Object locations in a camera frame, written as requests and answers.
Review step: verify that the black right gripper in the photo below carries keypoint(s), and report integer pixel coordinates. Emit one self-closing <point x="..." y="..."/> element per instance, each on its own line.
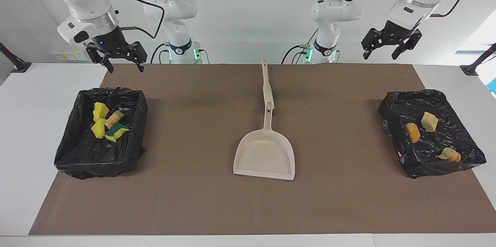
<point x="112" y="43"/>

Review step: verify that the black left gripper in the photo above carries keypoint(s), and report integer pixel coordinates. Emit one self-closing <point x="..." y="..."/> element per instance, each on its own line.
<point x="397" y="31"/>

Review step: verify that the yellow green sponge piece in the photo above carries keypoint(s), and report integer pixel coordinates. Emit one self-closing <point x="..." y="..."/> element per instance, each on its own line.
<point x="116" y="133"/>
<point x="100" y="111"/>
<point x="98" y="128"/>

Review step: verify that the yellow pastry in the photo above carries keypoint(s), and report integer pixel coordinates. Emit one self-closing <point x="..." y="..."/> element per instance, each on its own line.
<point x="429" y="121"/>

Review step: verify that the brown bread roll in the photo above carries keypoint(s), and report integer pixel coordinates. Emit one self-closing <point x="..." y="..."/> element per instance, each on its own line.
<point x="413" y="132"/>

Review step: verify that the beige brush with black bristles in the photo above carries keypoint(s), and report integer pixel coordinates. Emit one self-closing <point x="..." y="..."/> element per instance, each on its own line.
<point x="266" y="88"/>

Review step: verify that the beige plastic dustpan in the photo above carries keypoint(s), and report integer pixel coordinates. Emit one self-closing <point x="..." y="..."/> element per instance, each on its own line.
<point x="265" y="158"/>

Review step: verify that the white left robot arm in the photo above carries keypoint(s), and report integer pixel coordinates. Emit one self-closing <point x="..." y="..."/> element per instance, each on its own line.
<point x="337" y="10"/>

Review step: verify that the open bin with black bag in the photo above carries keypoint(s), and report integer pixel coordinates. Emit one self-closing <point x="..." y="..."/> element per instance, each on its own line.
<point x="85" y="158"/>

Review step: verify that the bin covered with black bag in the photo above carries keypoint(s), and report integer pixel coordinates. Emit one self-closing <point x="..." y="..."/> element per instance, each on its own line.
<point x="430" y="161"/>

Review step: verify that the black stand clamp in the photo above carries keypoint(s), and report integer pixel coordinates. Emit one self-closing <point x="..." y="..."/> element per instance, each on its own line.
<point x="17" y="64"/>
<point x="471" y="69"/>

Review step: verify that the blue object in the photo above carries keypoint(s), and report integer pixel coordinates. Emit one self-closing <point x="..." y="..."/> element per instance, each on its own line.
<point x="493" y="86"/>

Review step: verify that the brown table mat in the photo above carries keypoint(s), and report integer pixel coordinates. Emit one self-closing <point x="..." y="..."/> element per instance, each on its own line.
<point x="248" y="208"/>

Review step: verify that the white wall socket boxes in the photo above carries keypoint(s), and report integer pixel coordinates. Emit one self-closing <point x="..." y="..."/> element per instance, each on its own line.
<point x="69" y="52"/>

